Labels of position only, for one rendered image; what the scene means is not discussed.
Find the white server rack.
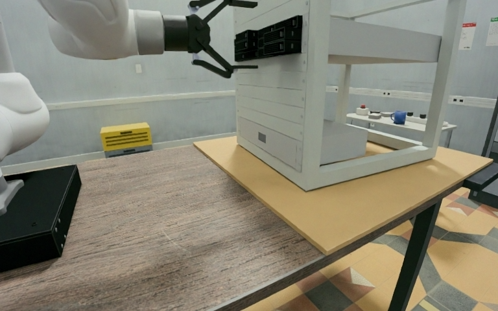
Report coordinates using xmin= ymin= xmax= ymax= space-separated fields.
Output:
xmin=233 ymin=0 xmax=467 ymax=191

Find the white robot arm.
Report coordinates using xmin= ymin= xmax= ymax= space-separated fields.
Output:
xmin=0 ymin=0 xmax=165 ymax=216

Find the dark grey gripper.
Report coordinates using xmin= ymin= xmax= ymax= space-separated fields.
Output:
xmin=162 ymin=0 xmax=258 ymax=78

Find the tan wooden board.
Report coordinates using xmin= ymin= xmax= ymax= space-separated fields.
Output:
xmin=193 ymin=136 xmax=493 ymax=256

